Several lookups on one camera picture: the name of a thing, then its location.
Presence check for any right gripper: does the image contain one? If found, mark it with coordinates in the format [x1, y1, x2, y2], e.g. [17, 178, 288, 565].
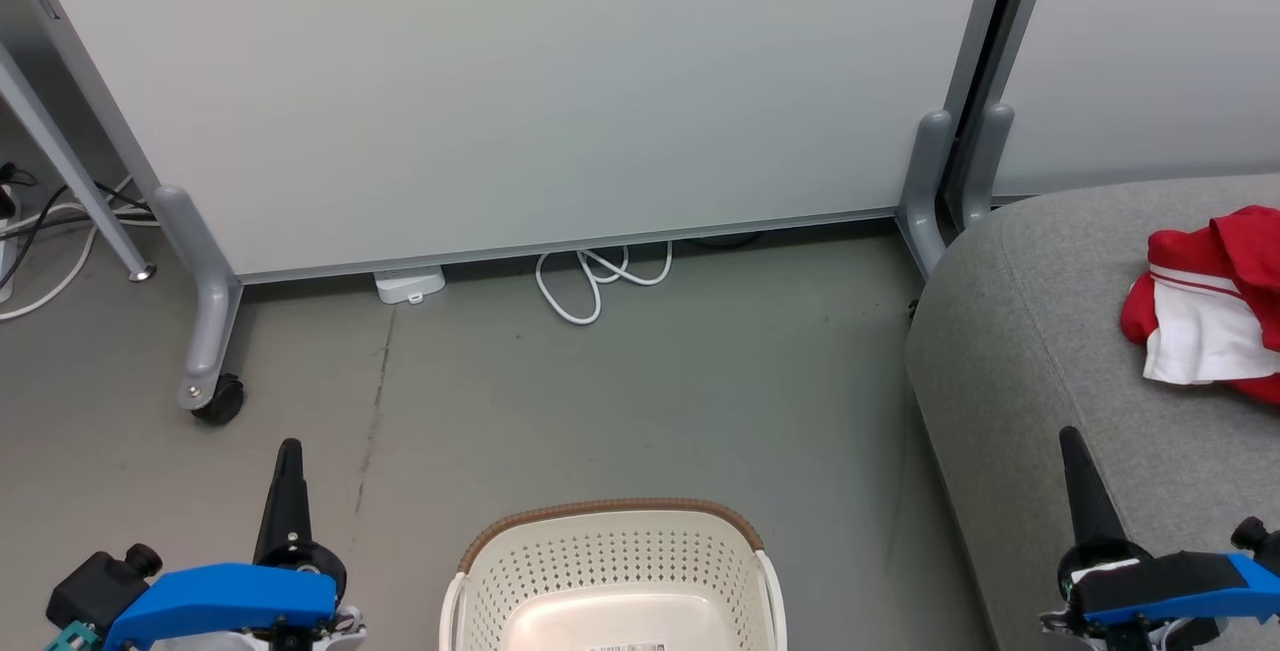
[1040, 426, 1280, 651]

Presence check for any red and white garment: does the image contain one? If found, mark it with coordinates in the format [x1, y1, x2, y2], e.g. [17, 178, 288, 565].
[1120, 205, 1280, 404]

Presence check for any black caster wheel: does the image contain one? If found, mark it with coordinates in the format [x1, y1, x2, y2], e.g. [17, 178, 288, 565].
[190, 374, 246, 427]

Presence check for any long white floor cable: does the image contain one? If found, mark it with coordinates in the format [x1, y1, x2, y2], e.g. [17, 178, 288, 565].
[0, 176, 161, 322]

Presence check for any white power adapter box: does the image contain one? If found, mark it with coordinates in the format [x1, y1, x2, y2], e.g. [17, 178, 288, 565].
[373, 267, 447, 305]

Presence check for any grey fabric sofa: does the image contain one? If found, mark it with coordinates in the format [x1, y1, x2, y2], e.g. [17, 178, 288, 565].
[905, 171, 1280, 651]

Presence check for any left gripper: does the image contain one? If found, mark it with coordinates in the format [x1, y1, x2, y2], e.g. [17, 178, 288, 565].
[100, 438, 366, 651]

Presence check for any cream laundry basket brown rim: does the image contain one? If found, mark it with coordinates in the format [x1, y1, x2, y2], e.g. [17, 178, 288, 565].
[438, 498, 789, 651]

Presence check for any large white partition panel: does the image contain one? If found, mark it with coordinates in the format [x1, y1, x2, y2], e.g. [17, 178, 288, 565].
[0, 0, 1021, 412]

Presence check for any black floor cable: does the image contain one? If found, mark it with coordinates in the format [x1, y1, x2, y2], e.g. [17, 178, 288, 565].
[0, 163, 151, 292]

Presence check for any white looped cable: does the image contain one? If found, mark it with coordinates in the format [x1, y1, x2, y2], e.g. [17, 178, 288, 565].
[535, 241, 674, 326]

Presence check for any white partition panel grey frame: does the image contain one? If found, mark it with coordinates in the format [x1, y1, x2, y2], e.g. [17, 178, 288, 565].
[960, 0, 1280, 232]

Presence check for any grey metal leg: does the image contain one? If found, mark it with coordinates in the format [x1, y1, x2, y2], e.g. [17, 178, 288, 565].
[0, 36, 156, 284]

